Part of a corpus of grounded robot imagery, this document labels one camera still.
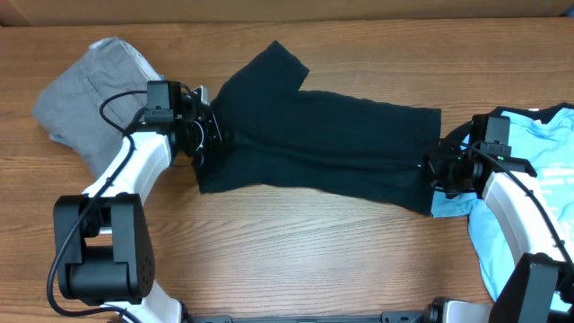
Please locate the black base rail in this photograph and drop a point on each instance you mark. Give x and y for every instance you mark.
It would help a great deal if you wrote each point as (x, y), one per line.
(384, 317)

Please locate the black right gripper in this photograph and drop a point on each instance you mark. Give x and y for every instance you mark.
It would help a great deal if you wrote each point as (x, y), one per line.
(447, 145)

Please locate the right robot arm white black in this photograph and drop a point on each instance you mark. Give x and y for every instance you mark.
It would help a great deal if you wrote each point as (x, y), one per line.
(509, 186)

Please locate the light blue t-shirt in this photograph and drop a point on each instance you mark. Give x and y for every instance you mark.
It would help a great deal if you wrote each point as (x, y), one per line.
(545, 138)

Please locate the black garment under blue shirt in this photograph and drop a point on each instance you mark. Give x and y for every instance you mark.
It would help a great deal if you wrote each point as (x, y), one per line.
(493, 114)

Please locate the black t-shirt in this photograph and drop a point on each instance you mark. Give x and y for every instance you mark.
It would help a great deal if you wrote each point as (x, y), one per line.
(279, 135)

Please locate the folded grey shorts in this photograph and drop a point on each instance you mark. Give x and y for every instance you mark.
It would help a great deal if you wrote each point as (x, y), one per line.
(69, 108)

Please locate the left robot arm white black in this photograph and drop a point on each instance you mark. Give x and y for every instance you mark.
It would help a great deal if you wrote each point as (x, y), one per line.
(104, 258)

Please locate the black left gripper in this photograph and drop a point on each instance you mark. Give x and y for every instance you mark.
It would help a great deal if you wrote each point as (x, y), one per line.
(216, 138)

